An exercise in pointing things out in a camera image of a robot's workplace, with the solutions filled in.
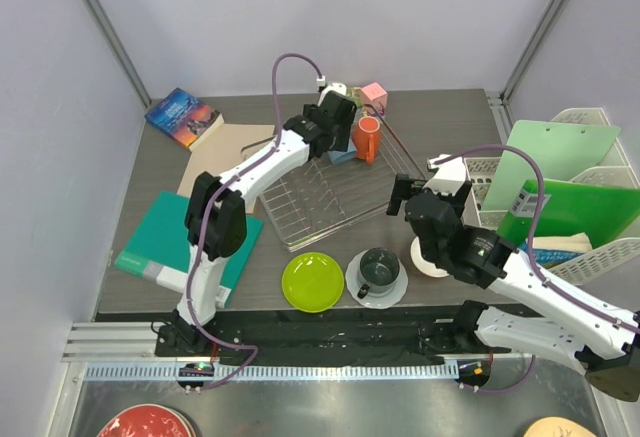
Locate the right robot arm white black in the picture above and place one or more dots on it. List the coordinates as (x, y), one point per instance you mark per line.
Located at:
(577, 330)

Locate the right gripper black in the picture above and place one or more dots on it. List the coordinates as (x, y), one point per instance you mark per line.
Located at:
(402, 189)

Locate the red round plate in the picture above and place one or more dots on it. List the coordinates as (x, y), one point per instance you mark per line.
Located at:
(147, 420)

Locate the pink cube box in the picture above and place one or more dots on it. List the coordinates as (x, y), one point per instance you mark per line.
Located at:
(374, 95)

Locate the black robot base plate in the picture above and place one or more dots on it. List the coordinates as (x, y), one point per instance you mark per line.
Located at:
(354, 337)

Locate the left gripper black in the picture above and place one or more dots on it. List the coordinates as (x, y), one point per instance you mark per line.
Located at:
(342, 136)

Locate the lime green plate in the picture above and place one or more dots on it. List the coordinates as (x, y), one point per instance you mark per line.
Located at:
(313, 282)

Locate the light green clipboard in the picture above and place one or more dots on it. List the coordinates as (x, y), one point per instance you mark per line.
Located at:
(561, 151)

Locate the dark green folder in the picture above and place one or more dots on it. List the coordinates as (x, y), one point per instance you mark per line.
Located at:
(600, 212)

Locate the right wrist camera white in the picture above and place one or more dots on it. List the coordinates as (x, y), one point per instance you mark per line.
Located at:
(449, 179)

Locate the dark grey mug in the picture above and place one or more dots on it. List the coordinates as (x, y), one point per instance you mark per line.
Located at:
(378, 271)

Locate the blue sunset cover book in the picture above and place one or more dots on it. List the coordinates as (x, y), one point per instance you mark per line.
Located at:
(184, 118)

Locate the tan round object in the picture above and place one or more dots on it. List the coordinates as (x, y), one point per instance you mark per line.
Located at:
(555, 426)

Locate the beige cardboard sheet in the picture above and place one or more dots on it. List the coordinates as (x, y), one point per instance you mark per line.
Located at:
(221, 150)

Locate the metal wire dish rack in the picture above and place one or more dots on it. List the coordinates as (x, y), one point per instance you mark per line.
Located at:
(319, 198)

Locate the light blue cup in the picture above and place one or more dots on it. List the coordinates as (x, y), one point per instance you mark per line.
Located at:
(338, 157)

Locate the slotted cable duct rail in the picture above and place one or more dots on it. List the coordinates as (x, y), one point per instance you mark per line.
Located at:
(200, 371)

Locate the teal hardcover book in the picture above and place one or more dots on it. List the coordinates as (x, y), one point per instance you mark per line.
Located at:
(159, 251)

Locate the purple green book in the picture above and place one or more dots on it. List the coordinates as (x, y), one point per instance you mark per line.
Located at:
(354, 93)

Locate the orange white bowl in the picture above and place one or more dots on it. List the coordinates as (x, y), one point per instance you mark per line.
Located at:
(425, 267)

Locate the orange mug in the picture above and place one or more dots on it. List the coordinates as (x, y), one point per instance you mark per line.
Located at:
(366, 137)

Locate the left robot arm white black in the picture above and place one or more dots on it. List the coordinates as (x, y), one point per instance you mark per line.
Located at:
(216, 214)

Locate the blue white book in organizer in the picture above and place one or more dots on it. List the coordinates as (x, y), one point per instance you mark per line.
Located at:
(551, 251)

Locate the light blue scalloped plate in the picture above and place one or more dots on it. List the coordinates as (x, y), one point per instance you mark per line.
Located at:
(384, 301)

